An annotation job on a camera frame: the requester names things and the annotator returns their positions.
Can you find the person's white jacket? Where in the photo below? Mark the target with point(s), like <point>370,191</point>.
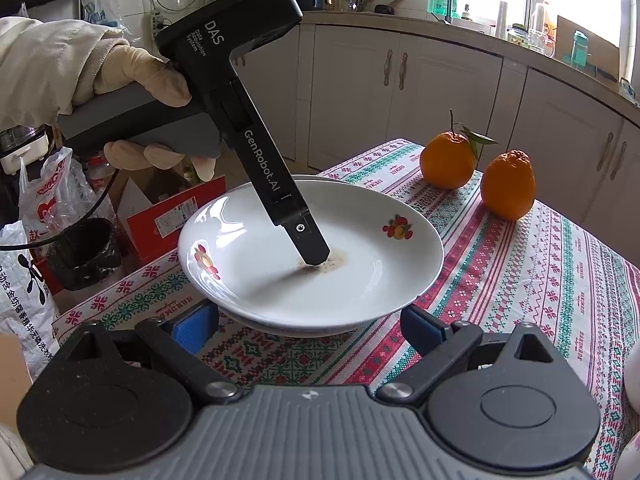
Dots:
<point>12,455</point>

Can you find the bumpy orange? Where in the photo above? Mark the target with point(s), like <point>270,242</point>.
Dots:
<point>507,187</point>

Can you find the patterned woven tablecloth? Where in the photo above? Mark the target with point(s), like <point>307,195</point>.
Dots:
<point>525,285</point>

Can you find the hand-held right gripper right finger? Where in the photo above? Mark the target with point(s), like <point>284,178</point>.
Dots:
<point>425,329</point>

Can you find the brown cardboard sheet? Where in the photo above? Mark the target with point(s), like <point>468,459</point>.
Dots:
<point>605,55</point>

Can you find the white power strip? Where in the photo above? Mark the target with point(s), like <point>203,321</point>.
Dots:
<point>161,25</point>

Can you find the open cardboard box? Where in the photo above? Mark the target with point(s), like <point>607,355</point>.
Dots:
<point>135,195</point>

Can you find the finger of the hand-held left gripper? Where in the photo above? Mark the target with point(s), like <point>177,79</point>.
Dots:
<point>310,240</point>

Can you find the brown cardboard box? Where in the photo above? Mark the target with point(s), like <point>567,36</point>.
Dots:
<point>12,375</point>

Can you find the green detergent bottle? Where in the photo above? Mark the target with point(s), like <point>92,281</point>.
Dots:
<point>440,6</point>

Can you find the person's left hand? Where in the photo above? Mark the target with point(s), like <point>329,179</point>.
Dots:
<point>145,75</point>

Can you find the orange with stem and leaf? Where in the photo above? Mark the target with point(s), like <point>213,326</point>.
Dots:
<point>445,162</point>

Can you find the small black pot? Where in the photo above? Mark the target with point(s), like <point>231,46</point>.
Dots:
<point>386,8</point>

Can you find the red cardboard box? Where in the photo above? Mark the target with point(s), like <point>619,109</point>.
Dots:
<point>170,220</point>

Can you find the white fruit-print plate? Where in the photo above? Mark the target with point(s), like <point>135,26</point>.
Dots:
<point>310,250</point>
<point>300,330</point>

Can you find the white printed sack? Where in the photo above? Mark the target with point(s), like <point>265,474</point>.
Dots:
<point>25,300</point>

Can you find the person's left forearm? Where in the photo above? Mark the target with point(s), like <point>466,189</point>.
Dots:
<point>40,70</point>

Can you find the glass jar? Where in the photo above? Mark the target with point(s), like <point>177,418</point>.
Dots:
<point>518,35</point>

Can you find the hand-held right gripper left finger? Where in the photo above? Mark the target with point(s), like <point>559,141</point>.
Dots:
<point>195,324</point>

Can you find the white kitchen cabinets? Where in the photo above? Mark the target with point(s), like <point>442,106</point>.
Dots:
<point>450,110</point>

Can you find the orange drink bottle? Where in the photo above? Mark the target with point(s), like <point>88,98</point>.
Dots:
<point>546,17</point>

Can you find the black trash bin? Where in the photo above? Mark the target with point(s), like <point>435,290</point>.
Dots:
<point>82,255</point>

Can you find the glass pitcher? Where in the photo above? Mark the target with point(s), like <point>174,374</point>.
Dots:
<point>542,42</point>

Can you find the red and white plastic bag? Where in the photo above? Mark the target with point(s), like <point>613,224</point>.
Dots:
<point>55,195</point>

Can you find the teal water bottle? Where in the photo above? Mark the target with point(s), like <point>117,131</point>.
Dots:
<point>580,50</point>

